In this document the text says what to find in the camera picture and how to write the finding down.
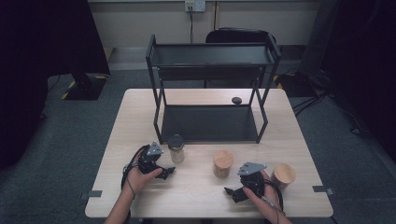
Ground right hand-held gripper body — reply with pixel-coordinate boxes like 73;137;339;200
236;161;268;198

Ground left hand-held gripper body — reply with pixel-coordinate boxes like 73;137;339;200
136;140;165;175

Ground black-lid glass jar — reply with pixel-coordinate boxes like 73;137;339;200
167;133;186;164

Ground wooden-lid jar of cinnamon sticks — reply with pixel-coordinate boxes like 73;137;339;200
212;149;234;179

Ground wooden-lid jar of red contents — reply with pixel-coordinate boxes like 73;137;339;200
270;162;297;190

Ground black metal two-tier rack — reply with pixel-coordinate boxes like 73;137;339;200
145;33;283;146

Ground person's left hand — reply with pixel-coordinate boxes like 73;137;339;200
124;147;163;200

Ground person's right hand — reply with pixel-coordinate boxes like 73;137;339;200
242;169;282;218

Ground grey tape strip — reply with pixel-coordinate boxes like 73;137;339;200
78;189;103;201
312;185;336;196

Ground black striped stand base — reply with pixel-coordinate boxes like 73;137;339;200
273;72;316;98
60;73;109;101

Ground black chair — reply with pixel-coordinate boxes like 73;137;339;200
204;27;278;90

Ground black curtain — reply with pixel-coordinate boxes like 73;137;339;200
0;0;111;172

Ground dark curtain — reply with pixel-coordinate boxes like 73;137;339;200
298;0;396;162

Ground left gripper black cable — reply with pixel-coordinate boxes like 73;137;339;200
120;144;151;224

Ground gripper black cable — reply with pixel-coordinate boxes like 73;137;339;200
261;178;287;224
120;144;151;224

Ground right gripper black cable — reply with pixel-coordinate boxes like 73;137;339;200
261;178;287;224

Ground black floor cables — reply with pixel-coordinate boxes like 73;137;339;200
290;90;363;135

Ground black socket cable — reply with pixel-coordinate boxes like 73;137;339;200
188;6;195;45

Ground white wall socket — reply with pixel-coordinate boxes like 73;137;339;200
184;0;207;13

